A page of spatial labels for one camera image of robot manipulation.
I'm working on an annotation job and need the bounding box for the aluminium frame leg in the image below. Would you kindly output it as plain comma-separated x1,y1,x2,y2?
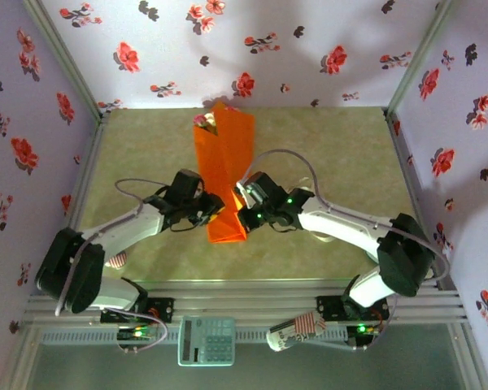
447,323,488,390
0,324,40,390

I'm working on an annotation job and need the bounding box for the wide aluminium frame beam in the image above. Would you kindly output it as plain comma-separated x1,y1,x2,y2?
24,295,468,325

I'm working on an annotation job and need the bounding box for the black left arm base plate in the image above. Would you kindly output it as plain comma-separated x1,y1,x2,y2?
100,297,175,325

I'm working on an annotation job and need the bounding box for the aluminium frame post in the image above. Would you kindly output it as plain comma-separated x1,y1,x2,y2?
384,0,463,119
22,0,109,123

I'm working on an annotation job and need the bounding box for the lilac arm cable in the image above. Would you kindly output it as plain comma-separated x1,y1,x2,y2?
242,149,451,351
54,177,168,355

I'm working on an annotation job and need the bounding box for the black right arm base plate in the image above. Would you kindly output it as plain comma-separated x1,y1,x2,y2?
316,295,390,322

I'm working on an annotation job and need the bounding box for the white and pink rose stem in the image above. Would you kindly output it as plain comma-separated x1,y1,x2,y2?
203,113,220,137

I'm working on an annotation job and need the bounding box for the grey perforated cable tray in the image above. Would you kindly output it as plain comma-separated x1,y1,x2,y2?
38,327,351,346

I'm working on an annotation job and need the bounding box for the lilac right arm cable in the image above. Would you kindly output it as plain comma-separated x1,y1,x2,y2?
242,149,451,351

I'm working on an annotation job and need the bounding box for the aluminium frame side rail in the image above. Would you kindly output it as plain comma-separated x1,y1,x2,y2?
44,115,111,296
384,109,460,292

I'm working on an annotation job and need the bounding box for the pale green desk calculator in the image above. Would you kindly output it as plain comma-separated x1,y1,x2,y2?
177,316,236,367

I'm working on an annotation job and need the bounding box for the orange wrapping paper sheet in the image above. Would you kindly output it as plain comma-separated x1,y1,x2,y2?
193,101,256,245

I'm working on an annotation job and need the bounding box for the white satin ribbon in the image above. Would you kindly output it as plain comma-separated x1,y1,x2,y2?
312,230,339,245

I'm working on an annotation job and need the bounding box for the lilac left arm cable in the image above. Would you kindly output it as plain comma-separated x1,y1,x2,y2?
54,177,168,355

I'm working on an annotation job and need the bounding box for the narrow aluminium frame beam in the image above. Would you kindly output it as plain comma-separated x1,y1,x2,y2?
50,279,440,297

